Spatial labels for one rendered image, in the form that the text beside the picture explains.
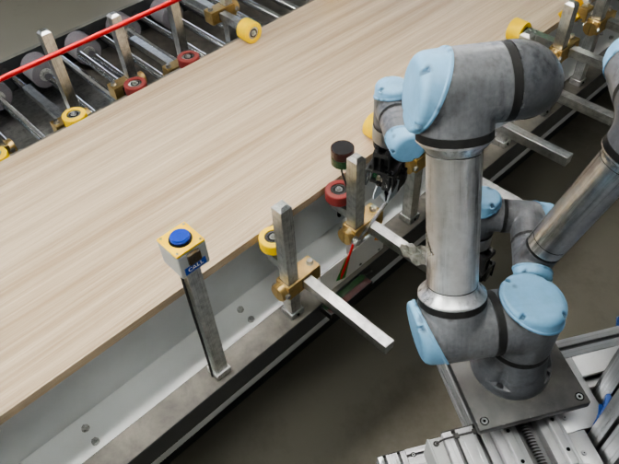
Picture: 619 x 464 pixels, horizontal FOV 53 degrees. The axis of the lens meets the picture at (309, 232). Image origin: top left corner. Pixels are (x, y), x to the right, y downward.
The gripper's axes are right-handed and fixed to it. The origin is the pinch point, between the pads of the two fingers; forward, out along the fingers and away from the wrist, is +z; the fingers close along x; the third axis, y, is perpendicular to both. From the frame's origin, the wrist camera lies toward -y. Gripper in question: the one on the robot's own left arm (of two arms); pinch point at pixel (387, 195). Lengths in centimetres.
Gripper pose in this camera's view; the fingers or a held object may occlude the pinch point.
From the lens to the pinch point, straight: 159.6
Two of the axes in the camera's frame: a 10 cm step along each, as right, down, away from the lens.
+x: 9.0, 3.0, -3.2
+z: 0.4, 6.7, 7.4
